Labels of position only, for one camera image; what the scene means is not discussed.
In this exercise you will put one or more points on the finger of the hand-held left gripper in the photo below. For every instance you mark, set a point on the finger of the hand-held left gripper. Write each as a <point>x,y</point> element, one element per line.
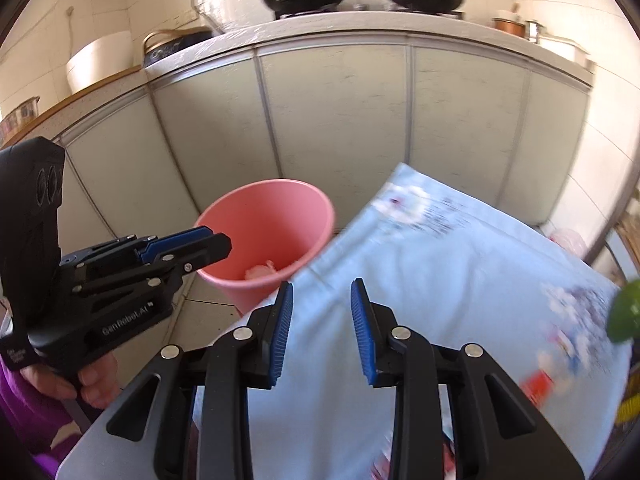
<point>170,242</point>
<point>200,255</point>

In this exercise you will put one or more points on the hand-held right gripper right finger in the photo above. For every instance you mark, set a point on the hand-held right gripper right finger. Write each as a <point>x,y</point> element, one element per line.
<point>361,335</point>

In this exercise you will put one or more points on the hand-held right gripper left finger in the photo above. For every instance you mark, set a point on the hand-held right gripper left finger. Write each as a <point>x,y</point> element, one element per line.
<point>282,330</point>

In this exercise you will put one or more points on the white plastic bag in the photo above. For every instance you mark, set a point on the white plastic bag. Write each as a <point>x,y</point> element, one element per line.
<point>260,271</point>

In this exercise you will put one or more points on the pink plastic bin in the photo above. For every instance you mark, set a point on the pink plastic bin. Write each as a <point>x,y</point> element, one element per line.
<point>270,220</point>

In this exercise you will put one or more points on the red plastic wrapper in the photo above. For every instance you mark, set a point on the red plastic wrapper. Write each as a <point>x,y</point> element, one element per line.
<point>537,387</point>

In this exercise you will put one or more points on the person's left forearm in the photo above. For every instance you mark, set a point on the person's left forearm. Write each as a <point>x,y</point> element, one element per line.
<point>30,425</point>

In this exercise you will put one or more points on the person's left hand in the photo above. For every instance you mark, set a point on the person's left hand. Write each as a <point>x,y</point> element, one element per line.
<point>97,385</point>

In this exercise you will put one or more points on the light blue floral tablecloth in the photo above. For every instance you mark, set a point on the light blue floral tablecloth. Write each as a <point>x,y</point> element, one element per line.
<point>450,280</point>

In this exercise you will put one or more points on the metal pot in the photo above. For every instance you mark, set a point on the metal pot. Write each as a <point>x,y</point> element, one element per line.
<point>19,117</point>

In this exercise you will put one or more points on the large white basin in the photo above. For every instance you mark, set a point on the large white basin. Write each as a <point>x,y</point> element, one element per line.
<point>100,65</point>

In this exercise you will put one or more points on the dark pan wooden rim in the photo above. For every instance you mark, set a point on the dark pan wooden rim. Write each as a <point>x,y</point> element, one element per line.
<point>175,45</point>

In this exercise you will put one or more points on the grey kitchen counter cabinet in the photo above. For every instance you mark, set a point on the grey kitchen counter cabinet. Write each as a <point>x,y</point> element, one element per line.
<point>340,110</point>

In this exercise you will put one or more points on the pink plastic bag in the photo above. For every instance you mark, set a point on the pink plastic bag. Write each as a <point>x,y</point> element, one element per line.
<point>569,242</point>

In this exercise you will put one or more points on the green bell pepper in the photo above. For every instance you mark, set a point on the green bell pepper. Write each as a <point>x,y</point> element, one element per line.
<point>626,312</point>

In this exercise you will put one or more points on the yellow foam fruit net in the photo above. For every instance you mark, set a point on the yellow foam fruit net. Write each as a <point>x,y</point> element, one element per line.
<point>631,410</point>

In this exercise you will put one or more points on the copper pot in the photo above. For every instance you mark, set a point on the copper pot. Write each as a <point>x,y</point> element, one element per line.
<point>509,27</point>

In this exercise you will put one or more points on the steel cup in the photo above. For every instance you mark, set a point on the steel cup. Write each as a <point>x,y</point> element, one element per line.
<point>533,31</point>

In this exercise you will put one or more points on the white rectangular container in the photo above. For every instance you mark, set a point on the white rectangular container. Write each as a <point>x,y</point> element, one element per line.
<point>562,49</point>

